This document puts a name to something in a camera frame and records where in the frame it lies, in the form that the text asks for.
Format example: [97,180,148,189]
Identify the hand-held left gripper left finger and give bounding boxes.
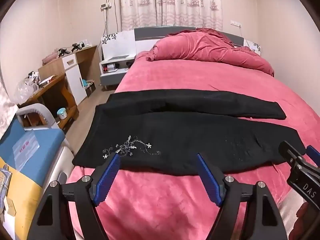
[26,152,123,240]

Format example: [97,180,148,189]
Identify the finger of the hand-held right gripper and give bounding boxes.
[306,145,320,167]
[278,141,306,167]

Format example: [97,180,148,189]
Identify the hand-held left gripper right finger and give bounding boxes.
[196,153,287,240]

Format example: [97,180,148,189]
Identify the black pants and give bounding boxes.
[72,89,307,177]

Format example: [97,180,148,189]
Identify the person's right hand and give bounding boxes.
[296,200,320,232]

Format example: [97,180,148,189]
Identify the blue cushioned grey chair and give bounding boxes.
[0,102,73,192]

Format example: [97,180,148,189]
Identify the clear paper sleeve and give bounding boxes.
[12,129,41,164]

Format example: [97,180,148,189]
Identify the dark storage box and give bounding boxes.
[80,79,97,97]

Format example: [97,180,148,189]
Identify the pink bed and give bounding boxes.
[64,50,320,240]

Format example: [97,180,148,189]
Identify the white desk cabinet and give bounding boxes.
[61,52,88,105]

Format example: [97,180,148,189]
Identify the wooden desk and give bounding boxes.
[19,45,98,133]

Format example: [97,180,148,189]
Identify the white floral side panel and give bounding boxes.
[244,39,262,54]

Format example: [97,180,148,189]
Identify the clear plastic bag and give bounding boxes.
[14,76,40,103]

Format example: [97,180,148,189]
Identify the white patterned cloth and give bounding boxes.
[0,87,19,140]

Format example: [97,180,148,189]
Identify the pink duvet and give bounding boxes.
[146,27,275,77]

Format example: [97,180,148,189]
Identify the pink basket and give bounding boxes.
[42,51,60,64]

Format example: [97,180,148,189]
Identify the white nightstand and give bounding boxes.
[99,30,137,90]

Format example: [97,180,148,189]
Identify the white printed curtain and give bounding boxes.
[119,0,223,30]

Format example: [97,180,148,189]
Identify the hanging black cable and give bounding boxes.
[104,0,112,40]

